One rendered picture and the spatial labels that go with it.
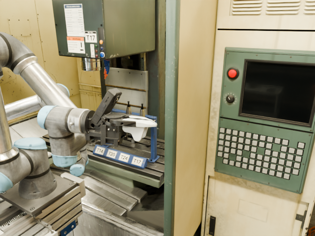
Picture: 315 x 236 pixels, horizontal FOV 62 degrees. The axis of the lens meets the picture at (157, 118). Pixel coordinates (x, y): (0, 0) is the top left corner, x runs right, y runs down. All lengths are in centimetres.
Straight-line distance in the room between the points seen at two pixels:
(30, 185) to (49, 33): 223
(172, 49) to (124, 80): 157
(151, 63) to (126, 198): 118
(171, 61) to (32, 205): 77
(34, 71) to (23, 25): 203
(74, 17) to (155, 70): 83
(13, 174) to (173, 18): 78
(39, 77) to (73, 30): 99
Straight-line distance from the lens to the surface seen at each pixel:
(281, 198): 162
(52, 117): 82
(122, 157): 188
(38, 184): 119
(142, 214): 174
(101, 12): 177
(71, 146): 86
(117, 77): 255
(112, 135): 73
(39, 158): 114
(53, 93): 97
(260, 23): 134
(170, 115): 104
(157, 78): 237
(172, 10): 98
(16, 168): 106
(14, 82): 295
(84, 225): 177
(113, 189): 192
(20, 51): 102
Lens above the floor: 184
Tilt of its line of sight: 20 degrees down
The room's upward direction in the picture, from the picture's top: straight up
